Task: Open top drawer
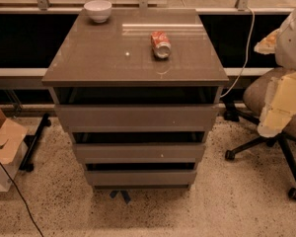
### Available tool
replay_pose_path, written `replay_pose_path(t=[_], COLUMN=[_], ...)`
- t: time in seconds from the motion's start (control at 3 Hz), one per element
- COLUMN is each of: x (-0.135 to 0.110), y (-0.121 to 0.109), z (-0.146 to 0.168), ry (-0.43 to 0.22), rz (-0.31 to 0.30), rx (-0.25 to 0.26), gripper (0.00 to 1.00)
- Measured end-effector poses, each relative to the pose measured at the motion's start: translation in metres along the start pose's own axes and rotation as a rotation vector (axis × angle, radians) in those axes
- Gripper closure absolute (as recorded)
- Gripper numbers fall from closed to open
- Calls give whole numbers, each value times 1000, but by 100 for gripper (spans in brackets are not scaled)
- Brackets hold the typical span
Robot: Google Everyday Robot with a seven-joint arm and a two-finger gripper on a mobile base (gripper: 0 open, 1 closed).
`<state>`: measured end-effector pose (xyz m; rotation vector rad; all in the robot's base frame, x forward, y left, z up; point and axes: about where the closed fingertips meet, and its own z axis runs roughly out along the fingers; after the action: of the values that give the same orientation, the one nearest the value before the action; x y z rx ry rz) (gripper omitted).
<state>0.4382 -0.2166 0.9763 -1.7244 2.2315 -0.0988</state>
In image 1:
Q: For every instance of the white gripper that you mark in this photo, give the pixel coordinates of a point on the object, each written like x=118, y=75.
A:
x=292, y=40

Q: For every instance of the grey top drawer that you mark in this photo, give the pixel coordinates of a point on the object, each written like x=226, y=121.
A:
x=76, y=118

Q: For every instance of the grey drawer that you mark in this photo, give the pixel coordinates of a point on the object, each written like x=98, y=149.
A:
x=135, y=153
x=76, y=118
x=123, y=178

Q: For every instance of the grey drawer cabinet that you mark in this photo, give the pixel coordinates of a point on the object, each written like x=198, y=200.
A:
x=113, y=64

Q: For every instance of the grey middle drawer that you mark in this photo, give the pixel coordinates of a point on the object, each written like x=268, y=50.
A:
x=135, y=153

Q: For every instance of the grey bottom drawer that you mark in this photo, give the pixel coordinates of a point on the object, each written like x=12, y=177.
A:
x=123, y=178

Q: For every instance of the office chair black base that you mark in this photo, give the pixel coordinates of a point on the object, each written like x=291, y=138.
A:
x=253, y=98

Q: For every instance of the crushed red soda can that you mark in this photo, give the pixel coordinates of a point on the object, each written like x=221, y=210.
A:
x=160, y=44

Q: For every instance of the white ceramic bowl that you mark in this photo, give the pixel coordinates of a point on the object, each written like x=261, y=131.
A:
x=98, y=10

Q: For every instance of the black stand leg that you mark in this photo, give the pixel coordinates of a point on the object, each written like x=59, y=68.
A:
x=31, y=141

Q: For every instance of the cardboard box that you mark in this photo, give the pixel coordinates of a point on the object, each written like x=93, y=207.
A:
x=12, y=150

